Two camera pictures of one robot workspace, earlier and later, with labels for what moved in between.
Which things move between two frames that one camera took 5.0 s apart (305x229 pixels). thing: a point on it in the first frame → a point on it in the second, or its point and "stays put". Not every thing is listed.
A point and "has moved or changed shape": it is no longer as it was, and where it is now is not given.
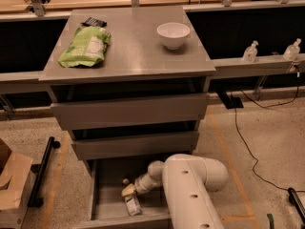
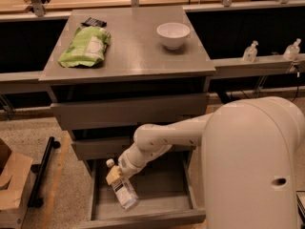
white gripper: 142,184 → 128,165
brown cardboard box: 16,182 stays put
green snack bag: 87,49 stays put
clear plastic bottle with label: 133,207 has moved or changed shape
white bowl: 172,33 stays put
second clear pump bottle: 292,51 stays put
